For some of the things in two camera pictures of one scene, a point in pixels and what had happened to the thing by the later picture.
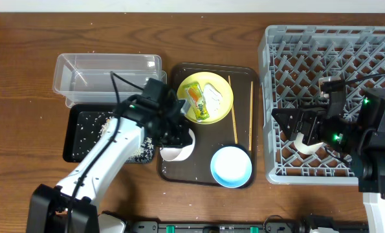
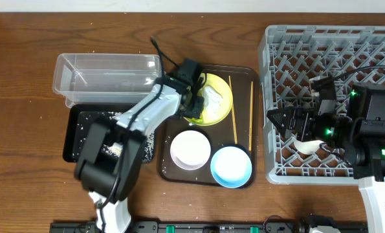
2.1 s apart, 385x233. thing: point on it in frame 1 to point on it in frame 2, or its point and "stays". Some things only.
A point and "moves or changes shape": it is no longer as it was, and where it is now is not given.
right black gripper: [314, 116] stays
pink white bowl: [178, 154] moves or changes shape
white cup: [303, 149] stays
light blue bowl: [231, 167] stays
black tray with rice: [83, 125] stays
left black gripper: [183, 136] to [198, 112]
